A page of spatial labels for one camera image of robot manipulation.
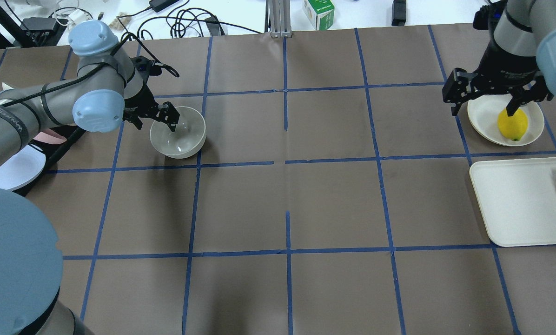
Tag cream rectangular tray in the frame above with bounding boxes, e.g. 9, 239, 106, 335
469, 157, 556, 247

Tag green white carton box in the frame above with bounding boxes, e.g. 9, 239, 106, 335
303, 0, 335, 31

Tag black plate rack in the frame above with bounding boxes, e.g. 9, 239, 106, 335
13, 125, 86, 196

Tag pink plate in rack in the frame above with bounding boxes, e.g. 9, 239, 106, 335
33, 129, 67, 146

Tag cream round plate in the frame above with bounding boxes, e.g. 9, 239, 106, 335
467, 94, 544, 147

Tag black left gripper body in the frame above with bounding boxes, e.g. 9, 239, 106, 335
124, 56, 162, 121

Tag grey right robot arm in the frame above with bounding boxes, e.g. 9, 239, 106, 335
442, 0, 556, 116

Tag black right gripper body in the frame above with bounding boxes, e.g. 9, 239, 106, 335
471, 44, 546, 101

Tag aluminium frame post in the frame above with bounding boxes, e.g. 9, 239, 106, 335
265, 0, 292, 38

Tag cream plate in rack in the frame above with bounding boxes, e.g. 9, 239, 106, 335
2, 82, 15, 91

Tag yellow lemon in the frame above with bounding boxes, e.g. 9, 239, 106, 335
497, 108, 529, 141

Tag lavender plate in rack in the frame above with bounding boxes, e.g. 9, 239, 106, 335
0, 145, 46, 191

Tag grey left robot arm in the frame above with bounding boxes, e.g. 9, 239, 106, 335
0, 20, 180, 335

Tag black power adapter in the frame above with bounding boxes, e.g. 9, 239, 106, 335
148, 0, 179, 13

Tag white ceramic bowl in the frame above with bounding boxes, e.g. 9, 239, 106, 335
150, 106, 206, 159

